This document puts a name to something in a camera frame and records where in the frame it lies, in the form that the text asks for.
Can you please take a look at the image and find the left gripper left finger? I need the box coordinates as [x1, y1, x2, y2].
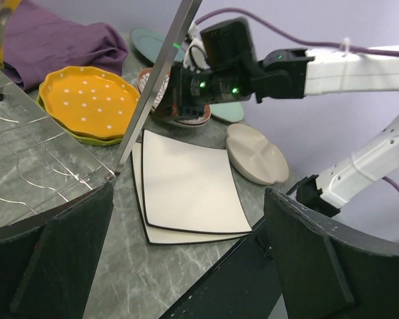
[0, 183, 114, 318]

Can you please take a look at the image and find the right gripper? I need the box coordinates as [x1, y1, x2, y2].
[156, 62, 253, 122]

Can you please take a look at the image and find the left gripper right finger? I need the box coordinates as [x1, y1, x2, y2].
[264, 188, 399, 318]

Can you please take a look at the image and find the brown scale-pattern plate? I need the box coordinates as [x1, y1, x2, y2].
[168, 120, 209, 128]

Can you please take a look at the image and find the mint green flower plate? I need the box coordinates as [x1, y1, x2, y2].
[210, 102, 244, 123]

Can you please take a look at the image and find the white ribbed brown bowl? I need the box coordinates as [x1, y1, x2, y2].
[137, 68, 211, 121]

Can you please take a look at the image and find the white round plate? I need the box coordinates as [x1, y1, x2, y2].
[225, 124, 289, 185]

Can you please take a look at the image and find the large square plate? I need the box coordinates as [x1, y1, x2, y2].
[131, 142, 248, 245]
[142, 130, 251, 235]

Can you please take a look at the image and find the orange dotted plate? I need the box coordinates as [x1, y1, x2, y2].
[39, 66, 140, 140]

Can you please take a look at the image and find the dark green round plate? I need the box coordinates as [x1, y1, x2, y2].
[130, 28, 165, 64]

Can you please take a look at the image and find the lime green dotted plate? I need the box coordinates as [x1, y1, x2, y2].
[37, 94, 136, 146]

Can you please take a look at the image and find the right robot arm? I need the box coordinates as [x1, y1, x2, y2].
[154, 17, 399, 217]

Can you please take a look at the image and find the steel dish rack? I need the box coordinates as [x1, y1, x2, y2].
[0, 0, 203, 232]

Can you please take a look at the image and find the black base beam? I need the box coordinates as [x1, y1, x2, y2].
[161, 218, 281, 319]

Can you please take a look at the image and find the purple cloth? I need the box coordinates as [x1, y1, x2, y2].
[0, 1, 128, 90]

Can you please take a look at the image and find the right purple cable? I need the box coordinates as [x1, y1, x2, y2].
[192, 7, 399, 213]

